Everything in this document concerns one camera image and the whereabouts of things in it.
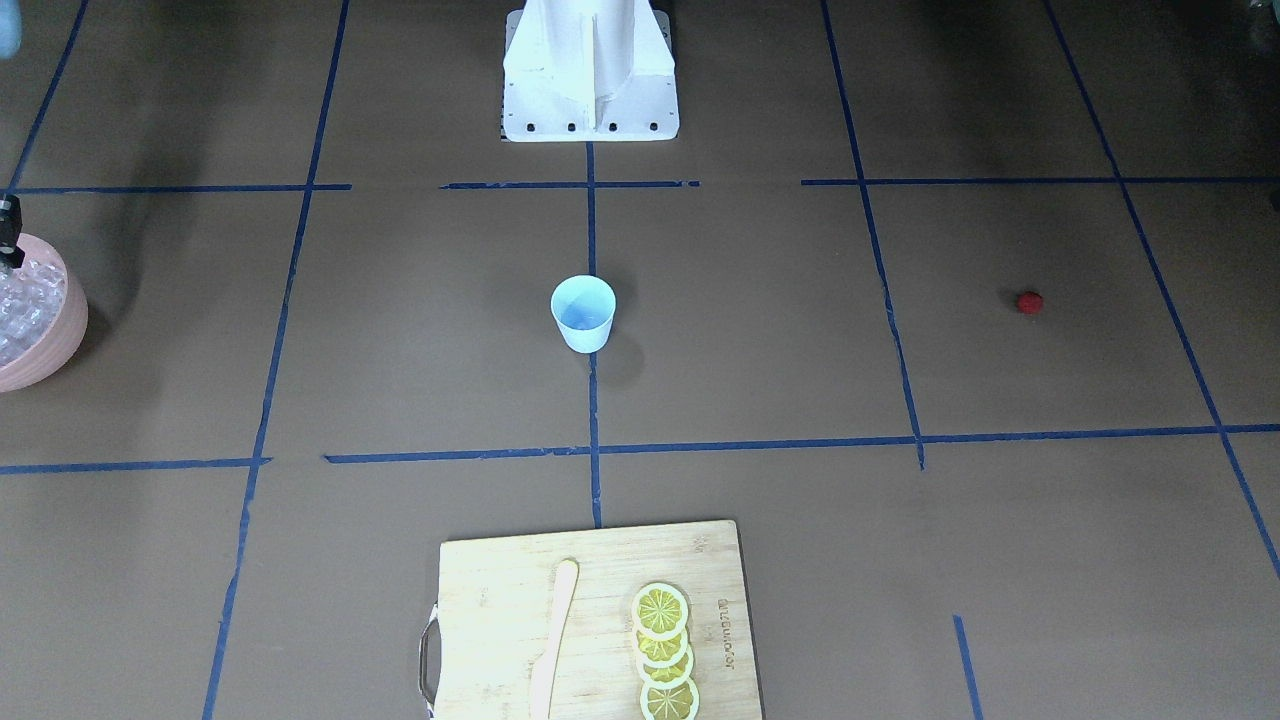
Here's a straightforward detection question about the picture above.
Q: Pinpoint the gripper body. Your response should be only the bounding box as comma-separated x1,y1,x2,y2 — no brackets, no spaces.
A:
0,193,22,251

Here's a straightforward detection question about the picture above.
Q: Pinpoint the light blue plastic cup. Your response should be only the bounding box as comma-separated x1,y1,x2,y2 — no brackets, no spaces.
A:
550,275,617,354

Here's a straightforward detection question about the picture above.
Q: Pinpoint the pink bowl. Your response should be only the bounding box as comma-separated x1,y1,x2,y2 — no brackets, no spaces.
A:
1,232,88,393

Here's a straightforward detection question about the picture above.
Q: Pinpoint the bamboo cutting board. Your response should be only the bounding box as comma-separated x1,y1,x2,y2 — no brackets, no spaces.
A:
419,520,764,719

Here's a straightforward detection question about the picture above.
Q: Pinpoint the yellow plastic knife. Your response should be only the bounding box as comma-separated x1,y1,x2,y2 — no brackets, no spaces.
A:
527,559,579,719

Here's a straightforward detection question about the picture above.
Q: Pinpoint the red strawberry on table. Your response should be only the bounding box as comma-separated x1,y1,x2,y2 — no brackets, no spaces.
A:
1015,291,1044,316

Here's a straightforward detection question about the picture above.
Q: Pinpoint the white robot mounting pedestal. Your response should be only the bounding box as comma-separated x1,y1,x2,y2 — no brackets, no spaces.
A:
500,1,680,143

